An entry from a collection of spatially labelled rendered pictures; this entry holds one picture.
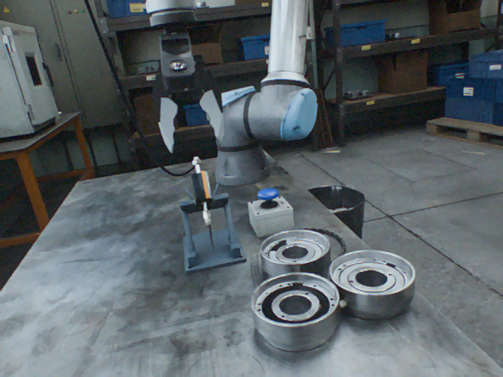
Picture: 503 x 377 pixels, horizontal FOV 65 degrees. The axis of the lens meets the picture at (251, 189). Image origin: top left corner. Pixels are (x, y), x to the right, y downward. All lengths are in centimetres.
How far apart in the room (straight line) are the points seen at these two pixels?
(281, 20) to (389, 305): 69
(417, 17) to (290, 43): 443
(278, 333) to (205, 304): 15
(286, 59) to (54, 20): 354
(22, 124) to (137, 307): 215
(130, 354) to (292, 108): 60
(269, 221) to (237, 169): 31
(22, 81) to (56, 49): 170
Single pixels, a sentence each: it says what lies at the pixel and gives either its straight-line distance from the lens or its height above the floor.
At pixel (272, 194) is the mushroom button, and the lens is 71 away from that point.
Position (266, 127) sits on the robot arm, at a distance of 93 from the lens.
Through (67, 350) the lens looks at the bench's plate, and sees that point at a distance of 58.
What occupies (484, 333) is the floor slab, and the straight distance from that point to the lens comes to 182.
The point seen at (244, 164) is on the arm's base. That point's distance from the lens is 99.
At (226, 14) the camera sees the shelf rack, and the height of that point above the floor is 143.
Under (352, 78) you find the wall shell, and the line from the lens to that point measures 495.
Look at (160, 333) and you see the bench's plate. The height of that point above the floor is 80.
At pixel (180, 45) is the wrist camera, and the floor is 114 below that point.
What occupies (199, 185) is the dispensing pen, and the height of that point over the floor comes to 92.
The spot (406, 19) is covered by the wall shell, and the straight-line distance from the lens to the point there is 527.
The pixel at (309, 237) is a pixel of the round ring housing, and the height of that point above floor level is 83.
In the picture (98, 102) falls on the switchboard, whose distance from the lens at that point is 428.
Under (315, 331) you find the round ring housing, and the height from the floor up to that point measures 83.
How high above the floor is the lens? 113
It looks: 20 degrees down
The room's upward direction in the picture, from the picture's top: 7 degrees counter-clockwise
